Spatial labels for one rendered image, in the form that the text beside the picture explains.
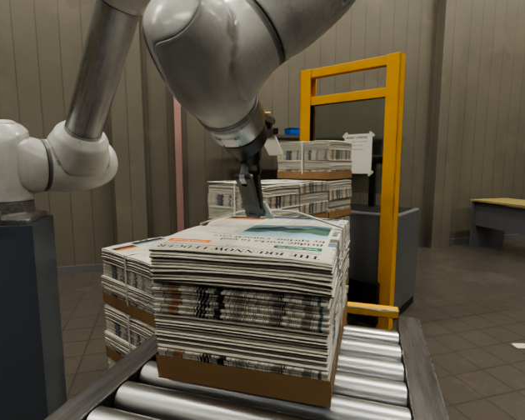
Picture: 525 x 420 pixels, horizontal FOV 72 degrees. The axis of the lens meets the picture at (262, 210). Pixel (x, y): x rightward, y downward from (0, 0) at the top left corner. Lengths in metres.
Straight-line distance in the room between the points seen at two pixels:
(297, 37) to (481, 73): 5.72
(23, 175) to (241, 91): 0.81
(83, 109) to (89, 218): 3.16
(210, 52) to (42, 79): 3.96
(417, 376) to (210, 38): 0.61
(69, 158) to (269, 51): 0.83
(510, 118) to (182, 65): 6.21
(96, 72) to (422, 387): 0.98
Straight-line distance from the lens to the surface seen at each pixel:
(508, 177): 6.51
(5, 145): 1.15
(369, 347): 0.79
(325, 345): 0.55
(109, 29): 1.01
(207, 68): 0.41
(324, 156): 2.11
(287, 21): 0.45
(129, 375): 0.71
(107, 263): 1.54
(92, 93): 1.08
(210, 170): 4.16
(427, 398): 0.67
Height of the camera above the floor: 1.16
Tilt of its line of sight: 7 degrees down
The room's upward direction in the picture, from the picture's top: straight up
